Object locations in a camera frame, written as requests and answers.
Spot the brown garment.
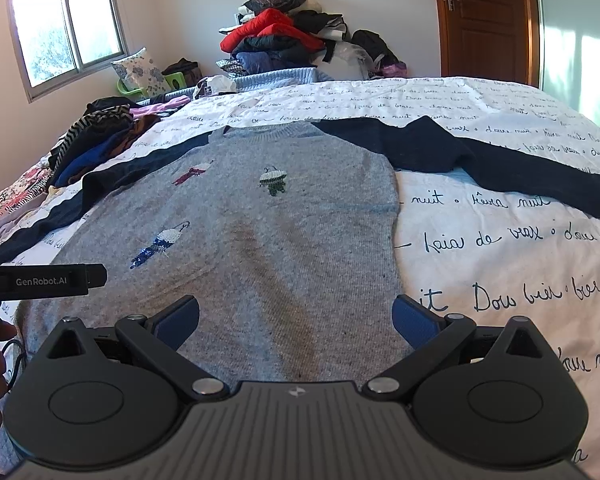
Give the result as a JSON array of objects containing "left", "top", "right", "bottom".
[{"left": 107, "top": 115, "right": 161, "bottom": 158}]

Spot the window with grey frame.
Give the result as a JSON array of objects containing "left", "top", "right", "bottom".
[{"left": 7, "top": 0, "right": 129, "bottom": 102}]

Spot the white bedspread with script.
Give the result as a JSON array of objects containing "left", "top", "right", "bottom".
[{"left": 0, "top": 77, "right": 600, "bottom": 479}]

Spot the blue garment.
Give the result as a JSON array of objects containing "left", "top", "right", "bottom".
[{"left": 50, "top": 129, "right": 131, "bottom": 188}]

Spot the brown wooden door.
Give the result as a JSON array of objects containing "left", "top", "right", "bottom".
[{"left": 437, "top": 0, "right": 540, "bottom": 87}]

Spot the red jacket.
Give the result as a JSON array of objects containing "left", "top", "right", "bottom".
[{"left": 220, "top": 8, "right": 324, "bottom": 53}]

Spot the black cable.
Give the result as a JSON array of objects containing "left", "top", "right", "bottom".
[{"left": 0, "top": 338, "right": 28, "bottom": 476}]

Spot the light blue knit blanket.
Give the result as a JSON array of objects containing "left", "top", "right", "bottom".
[{"left": 233, "top": 67, "right": 334, "bottom": 92}]

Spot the purple garment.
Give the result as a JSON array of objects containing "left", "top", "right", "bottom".
[{"left": 131, "top": 96, "right": 192, "bottom": 119}]

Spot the dark navy jacket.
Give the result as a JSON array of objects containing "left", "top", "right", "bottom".
[{"left": 230, "top": 35, "right": 312, "bottom": 75}]

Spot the white crumpled cloth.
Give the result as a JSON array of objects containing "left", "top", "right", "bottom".
[{"left": 193, "top": 75, "right": 238, "bottom": 100}]

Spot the black backpack by wall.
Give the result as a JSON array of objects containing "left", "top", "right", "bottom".
[{"left": 351, "top": 29, "right": 399, "bottom": 68}]

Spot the floral cushion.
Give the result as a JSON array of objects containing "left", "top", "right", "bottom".
[{"left": 111, "top": 48, "right": 171, "bottom": 98}]

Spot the grey sweater with navy sleeves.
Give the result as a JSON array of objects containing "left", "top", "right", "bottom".
[{"left": 17, "top": 118, "right": 600, "bottom": 382}]

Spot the green plastic basket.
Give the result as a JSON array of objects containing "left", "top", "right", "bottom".
[{"left": 115, "top": 71, "right": 187, "bottom": 99}]

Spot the black striped garment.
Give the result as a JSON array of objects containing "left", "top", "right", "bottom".
[{"left": 48, "top": 105, "right": 133, "bottom": 171}]

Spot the floral red sheet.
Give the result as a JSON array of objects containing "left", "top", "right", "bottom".
[{"left": 0, "top": 162, "right": 52, "bottom": 219}]

